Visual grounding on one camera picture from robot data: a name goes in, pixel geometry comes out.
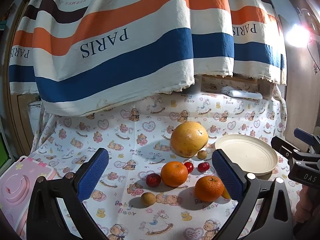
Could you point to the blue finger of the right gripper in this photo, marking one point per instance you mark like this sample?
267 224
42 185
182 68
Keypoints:
304 136
282 146

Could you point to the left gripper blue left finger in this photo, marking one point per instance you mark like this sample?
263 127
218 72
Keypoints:
89 174

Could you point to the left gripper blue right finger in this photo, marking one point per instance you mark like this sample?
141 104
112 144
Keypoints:
230 174

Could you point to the small yellow orange tomato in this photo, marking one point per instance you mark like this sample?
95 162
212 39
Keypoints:
225 194

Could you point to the orange mandarin with stem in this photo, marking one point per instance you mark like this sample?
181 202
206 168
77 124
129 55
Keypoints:
209 188

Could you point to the red cherry tomato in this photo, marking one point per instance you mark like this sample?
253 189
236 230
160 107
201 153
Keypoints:
153 180
203 167
189 166

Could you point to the large yellow grapefruit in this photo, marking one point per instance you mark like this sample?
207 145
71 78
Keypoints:
188 139

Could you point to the brown longan front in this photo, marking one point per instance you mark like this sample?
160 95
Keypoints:
148 199

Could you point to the brown longan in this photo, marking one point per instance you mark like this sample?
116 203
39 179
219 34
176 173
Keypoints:
202 155
148 199

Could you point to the person's right hand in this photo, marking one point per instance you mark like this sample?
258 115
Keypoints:
305 208

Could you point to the cream round plate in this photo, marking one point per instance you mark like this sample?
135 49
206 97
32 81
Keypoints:
251 154

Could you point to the brown longan near grapefruit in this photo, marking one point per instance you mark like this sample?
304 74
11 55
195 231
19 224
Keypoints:
202 155

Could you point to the baby bear printed sheet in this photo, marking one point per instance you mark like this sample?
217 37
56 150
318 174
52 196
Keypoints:
137 137

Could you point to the white remote control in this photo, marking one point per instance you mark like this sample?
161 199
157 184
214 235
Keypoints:
244 94

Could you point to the pink tablet case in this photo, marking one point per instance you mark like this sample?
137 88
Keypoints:
17 184

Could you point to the wooden headboard panel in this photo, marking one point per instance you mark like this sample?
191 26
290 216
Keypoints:
302 91

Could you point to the bright lamp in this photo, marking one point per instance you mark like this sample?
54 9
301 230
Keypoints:
298 36

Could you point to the striped Paris blanket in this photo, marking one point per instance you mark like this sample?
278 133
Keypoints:
82 56

